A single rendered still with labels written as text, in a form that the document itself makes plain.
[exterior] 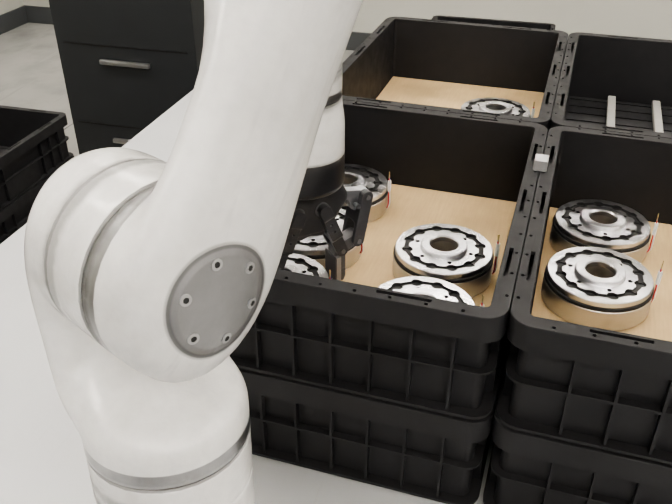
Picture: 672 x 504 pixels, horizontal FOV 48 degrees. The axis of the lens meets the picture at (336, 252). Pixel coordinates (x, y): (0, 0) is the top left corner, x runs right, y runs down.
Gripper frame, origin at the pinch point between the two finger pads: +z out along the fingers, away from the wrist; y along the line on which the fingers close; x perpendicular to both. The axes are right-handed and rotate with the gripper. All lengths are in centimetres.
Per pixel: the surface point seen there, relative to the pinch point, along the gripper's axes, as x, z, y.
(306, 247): 3.9, -1.0, 2.0
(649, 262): -11.6, 2.2, 35.7
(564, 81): 15.6, -7.8, 46.3
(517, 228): -11.9, -7.8, 15.7
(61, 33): 177, 22, 6
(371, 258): 3.2, 2.2, 9.5
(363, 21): 297, 70, 177
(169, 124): 81, 15, 9
